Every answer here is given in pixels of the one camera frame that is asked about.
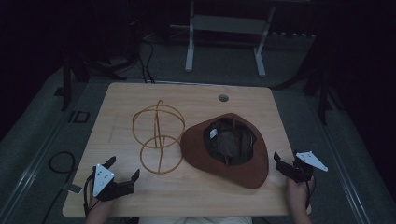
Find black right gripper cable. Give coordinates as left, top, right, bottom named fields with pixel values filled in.
left=304, top=175, right=317, bottom=210

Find black looped floor cable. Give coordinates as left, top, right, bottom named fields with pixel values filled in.
left=40, top=150, right=77, bottom=224

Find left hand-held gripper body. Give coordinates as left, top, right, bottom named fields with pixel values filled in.
left=92, top=163, right=135, bottom=203

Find black rectangular floor bracket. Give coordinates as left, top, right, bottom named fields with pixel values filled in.
left=68, top=109, right=91, bottom=124

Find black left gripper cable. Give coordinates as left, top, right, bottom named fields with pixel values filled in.
left=82, top=169, right=101, bottom=217

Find white metal desk frame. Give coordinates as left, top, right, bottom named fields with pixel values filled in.
left=169, top=0, right=276, bottom=78

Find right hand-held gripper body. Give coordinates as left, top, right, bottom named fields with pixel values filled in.
left=281, top=150, right=329, bottom=184

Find brown felt hat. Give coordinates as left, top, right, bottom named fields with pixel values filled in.
left=179, top=112, right=271, bottom=190

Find black cables behind table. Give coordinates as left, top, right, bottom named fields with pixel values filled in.
left=136, top=31, right=176, bottom=84

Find person's right hand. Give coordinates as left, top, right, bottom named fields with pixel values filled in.
left=286, top=175, right=316, bottom=210

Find person's left hand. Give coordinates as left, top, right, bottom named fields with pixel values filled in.
left=88, top=196, right=117, bottom=217

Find yellow wire hat stand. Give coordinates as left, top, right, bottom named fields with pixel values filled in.
left=132, top=99, right=187, bottom=175

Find black metal stand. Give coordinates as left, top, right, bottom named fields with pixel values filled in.
left=270, top=36, right=347, bottom=126
left=54, top=46, right=141, bottom=112

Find grey tape strip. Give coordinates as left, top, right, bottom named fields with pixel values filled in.
left=61, top=182, right=84, bottom=195

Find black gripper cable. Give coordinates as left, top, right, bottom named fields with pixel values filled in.
left=304, top=175, right=317, bottom=210
left=82, top=169, right=101, bottom=217

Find person's light clothing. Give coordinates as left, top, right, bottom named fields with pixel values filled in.
left=138, top=216, right=253, bottom=224

